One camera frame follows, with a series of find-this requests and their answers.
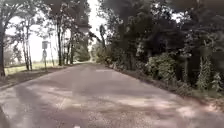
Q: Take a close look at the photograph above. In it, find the dense wood with bushes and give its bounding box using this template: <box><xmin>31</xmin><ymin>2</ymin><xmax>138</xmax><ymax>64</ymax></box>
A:
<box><xmin>90</xmin><ymin>0</ymin><xmax>224</xmax><ymax>100</ymax></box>

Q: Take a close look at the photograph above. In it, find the grass field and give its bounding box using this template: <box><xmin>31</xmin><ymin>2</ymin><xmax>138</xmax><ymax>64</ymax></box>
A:
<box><xmin>3</xmin><ymin>61</ymin><xmax>73</xmax><ymax>77</ymax></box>

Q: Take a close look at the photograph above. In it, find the sign on pole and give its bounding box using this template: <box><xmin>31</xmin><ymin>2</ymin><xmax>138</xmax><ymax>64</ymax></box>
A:
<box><xmin>41</xmin><ymin>40</ymin><xmax>50</xmax><ymax>71</ymax></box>

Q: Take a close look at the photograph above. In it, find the row of trees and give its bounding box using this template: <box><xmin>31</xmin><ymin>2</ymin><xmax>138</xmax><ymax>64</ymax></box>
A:
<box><xmin>0</xmin><ymin>0</ymin><xmax>93</xmax><ymax>78</ymax></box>

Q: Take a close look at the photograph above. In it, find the grey asphalt road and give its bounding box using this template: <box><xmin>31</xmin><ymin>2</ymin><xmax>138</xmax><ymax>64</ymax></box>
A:
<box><xmin>0</xmin><ymin>61</ymin><xmax>224</xmax><ymax>128</ymax></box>

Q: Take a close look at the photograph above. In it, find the dirt verge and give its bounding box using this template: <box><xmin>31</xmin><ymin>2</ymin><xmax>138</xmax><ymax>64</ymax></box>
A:
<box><xmin>0</xmin><ymin>65</ymin><xmax>68</xmax><ymax>90</ymax></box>

